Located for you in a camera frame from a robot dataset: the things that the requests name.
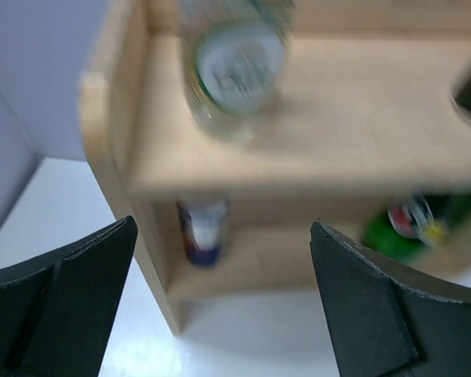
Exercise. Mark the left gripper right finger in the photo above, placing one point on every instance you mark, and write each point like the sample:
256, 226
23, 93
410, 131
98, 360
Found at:
385, 318

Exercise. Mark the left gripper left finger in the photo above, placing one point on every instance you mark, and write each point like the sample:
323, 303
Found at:
57, 310

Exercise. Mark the green labelled glass bottle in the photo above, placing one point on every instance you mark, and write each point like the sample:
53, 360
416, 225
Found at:
406, 227

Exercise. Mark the energy drink can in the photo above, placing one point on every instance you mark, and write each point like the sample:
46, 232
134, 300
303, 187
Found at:
203, 229

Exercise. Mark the clear bottle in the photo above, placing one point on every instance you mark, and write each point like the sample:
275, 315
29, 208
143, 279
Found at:
233, 54

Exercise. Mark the wooden two-tier shelf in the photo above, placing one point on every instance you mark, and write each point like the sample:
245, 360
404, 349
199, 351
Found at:
361, 116

